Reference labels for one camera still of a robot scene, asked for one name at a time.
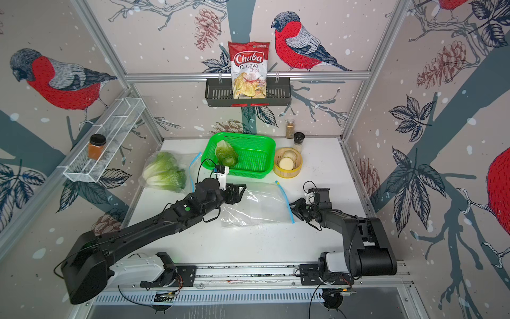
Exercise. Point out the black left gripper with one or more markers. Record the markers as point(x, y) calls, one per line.
point(232, 199)

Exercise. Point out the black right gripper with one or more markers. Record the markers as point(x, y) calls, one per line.
point(297, 209)

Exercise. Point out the small chinese cabbage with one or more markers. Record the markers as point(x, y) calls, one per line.
point(226, 154)

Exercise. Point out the clear zipper bag blue seal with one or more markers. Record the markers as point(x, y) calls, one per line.
point(188, 162)

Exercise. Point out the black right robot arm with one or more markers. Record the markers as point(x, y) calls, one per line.
point(366, 248)

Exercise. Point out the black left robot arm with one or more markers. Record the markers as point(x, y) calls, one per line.
point(86, 269)

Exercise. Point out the red cassava chips bag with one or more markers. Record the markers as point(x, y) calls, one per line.
point(249, 69)

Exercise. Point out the green plastic basket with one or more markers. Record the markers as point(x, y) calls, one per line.
point(255, 154)

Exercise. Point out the white bun front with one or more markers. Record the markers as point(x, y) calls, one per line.
point(286, 164)

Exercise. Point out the white bun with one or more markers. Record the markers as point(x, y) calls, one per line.
point(291, 155)
point(286, 164)

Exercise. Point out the white bun back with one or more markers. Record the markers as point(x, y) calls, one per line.
point(291, 155)

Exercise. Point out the black top pepper grinder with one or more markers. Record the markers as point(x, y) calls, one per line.
point(299, 138)

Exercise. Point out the glass spice shaker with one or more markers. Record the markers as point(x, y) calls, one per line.
point(290, 129)

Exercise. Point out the orange spice jar black lid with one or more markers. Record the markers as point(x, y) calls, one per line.
point(96, 146)

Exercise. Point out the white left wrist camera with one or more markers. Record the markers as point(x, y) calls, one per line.
point(221, 173)

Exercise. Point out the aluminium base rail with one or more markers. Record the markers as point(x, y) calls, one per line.
point(251, 283)

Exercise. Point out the black hanging wall basket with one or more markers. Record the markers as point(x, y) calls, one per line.
point(219, 93)

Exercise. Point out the white wire wall shelf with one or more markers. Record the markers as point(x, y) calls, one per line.
point(115, 125)

